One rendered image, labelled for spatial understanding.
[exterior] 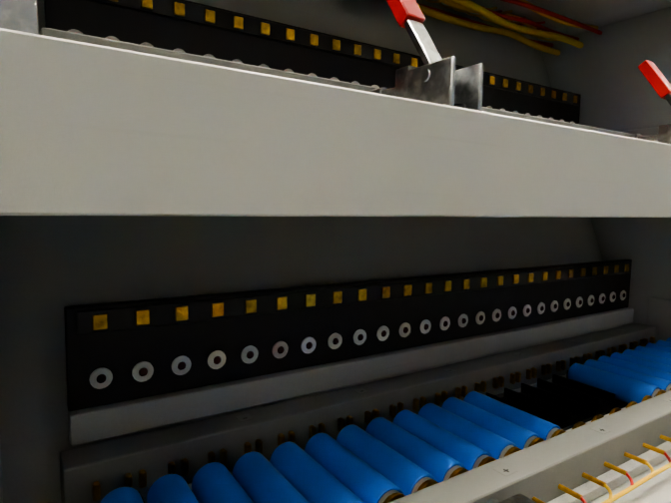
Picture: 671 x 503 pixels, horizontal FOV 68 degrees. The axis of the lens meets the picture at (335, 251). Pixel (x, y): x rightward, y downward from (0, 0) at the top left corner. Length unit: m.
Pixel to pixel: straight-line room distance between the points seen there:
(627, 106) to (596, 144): 0.38
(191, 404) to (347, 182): 0.17
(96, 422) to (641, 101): 0.61
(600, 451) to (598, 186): 0.14
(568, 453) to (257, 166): 0.21
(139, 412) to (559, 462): 0.21
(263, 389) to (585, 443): 0.18
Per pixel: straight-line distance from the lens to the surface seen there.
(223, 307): 0.29
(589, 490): 0.30
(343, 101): 0.18
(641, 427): 0.35
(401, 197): 0.19
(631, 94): 0.68
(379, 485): 0.25
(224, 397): 0.31
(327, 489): 0.25
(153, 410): 0.30
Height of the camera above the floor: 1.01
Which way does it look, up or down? 12 degrees up
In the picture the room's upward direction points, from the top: 10 degrees counter-clockwise
